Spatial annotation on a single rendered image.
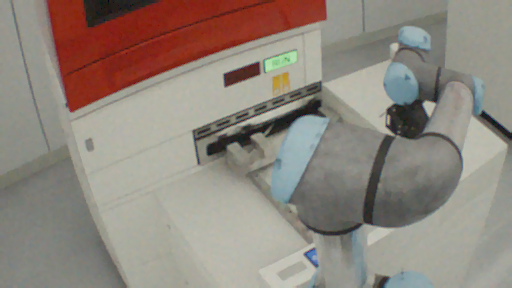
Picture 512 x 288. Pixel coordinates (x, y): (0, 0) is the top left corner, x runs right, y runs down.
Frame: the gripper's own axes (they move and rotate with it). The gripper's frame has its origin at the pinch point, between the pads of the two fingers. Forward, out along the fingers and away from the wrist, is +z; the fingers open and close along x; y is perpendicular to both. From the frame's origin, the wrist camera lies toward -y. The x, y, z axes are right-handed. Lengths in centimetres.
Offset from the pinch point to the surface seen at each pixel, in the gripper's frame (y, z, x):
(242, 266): 18, 29, 38
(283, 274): 1.0, 15.1, 35.6
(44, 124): 207, 81, 74
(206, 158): 57, 24, 27
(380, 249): -4.0, 19.7, 10.1
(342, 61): 195, 111, -132
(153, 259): 59, 58, 54
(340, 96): 49, 14, -16
